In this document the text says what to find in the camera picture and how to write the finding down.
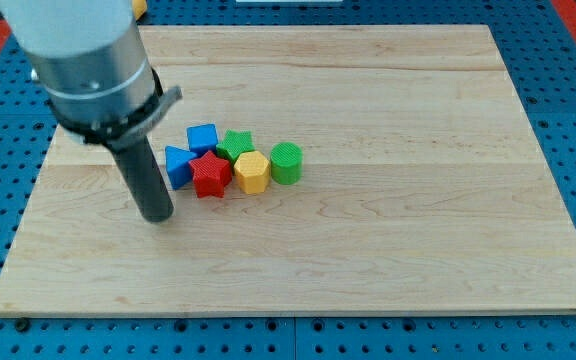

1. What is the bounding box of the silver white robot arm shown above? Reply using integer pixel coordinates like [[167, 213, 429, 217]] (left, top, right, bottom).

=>
[[0, 0, 182, 151]]

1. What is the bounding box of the light wooden board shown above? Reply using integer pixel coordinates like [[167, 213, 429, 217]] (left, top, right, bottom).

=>
[[0, 25, 576, 318]]

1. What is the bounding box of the green cylinder block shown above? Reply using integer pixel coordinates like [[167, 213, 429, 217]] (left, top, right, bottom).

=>
[[270, 142, 303, 185]]

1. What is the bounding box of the yellow hexagon block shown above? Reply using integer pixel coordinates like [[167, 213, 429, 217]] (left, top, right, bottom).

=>
[[234, 151, 270, 194]]

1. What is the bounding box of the green star block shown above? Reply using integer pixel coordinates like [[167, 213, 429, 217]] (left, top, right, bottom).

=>
[[216, 129, 256, 165]]

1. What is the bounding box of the red star block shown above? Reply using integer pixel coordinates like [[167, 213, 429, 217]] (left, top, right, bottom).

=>
[[189, 150, 232, 198]]

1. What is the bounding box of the blue cube block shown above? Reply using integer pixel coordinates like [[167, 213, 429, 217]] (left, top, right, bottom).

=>
[[186, 124, 218, 156]]

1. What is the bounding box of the blue triangle block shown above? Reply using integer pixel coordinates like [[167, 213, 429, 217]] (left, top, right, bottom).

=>
[[165, 146, 197, 190]]

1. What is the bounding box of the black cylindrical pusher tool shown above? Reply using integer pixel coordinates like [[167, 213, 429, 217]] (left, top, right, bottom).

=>
[[111, 137, 174, 223]]

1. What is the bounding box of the yellow block at top edge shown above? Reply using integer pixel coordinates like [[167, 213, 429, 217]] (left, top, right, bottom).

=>
[[131, 0, 148, 20]]

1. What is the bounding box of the blue perforated base mat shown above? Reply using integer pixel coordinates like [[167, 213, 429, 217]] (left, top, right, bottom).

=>
[[0, 0, 576, 359]]

